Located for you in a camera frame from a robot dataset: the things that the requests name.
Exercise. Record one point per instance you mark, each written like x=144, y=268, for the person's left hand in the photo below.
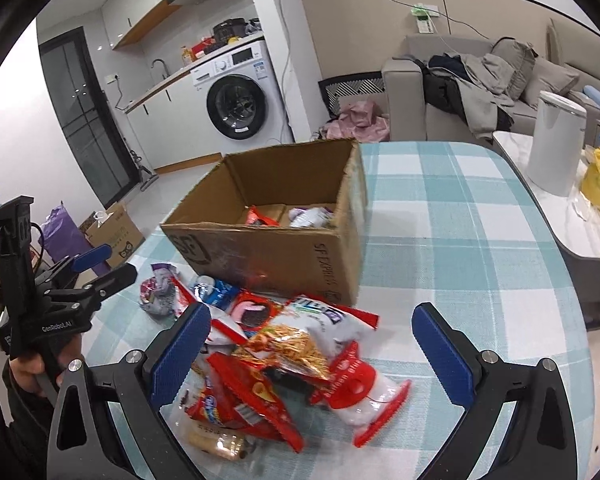
x=27, y=372

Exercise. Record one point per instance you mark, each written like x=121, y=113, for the black pressure cooker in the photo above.
x=228, y=31

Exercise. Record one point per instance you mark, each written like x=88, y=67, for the teal checked tablecloth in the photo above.
x=455, y=240

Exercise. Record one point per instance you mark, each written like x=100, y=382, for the white wall cabinet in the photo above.
x=130, y=15

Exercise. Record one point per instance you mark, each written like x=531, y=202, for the dark glass door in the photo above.
x=85, y=115

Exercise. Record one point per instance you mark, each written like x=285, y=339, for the red chips packet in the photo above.
x=250, y=390

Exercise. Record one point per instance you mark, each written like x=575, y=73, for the white marble coffee table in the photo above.
x=580, y=240

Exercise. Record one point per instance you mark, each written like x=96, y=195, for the black garment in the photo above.
x=442, y=90

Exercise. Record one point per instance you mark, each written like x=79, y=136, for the beige sofa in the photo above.
x=405, y=100

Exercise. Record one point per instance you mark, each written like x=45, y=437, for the purple plastic bag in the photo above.
x=65, y=240

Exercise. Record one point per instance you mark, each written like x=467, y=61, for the kitchen faucet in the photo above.
x=166, y=72

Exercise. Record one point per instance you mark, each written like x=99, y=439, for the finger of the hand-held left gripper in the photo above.
x=94, y=256
x=111, y=282

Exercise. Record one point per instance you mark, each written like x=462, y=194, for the red box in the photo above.
x=202, y=51

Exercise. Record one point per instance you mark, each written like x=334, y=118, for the clear beige snack packet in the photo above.
x=215, y=442

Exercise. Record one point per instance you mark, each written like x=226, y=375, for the brown cardboard box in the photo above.
x=260, y=260

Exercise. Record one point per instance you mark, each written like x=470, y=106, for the person's left forearm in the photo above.
x=25, y=430

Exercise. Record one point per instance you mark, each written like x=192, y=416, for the grey cushion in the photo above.
x=550, y=80
x=517, y=60

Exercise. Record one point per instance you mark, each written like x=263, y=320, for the grey jacket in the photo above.
x=485, y=95

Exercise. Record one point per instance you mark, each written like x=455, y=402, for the blue cookie packet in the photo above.
x=220, y=294

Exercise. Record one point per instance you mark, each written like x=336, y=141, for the white blue red-edged packet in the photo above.
x=330, y=327

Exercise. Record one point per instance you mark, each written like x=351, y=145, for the white washing machine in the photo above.
x=275, y=125

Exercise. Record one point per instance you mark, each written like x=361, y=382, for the printed cardboard box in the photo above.
x=120, y=240

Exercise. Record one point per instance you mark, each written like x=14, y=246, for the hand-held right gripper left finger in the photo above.
x=180, y=355

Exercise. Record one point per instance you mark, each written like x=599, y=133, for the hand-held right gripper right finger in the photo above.
x=442, y=355

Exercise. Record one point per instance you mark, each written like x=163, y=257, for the black white patterned basket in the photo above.
x=350, y=85

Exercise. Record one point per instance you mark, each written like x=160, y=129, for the white kitchen base cabinet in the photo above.
x=180, y=110

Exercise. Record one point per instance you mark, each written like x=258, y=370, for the white cylindrical bin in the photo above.
x=555, y=150

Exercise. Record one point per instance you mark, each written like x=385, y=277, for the grey floor mop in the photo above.
x=147, y=172

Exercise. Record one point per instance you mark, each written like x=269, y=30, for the yellow bottle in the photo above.
x=186, y=57

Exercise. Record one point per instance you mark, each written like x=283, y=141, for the red pink cookie packet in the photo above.
x=252, y=312

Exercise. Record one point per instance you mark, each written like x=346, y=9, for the white wall controller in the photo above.
x=424, y=20

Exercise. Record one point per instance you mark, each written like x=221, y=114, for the orange noodle snack packet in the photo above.
x=285, y=347

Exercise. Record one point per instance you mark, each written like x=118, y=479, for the red white snack packet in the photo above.
x=365, y=400

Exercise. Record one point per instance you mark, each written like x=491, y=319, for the purple white snack packet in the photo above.
x=307, y=217
x=157, y=292

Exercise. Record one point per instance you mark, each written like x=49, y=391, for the pink cloth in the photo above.
x=360, y=120

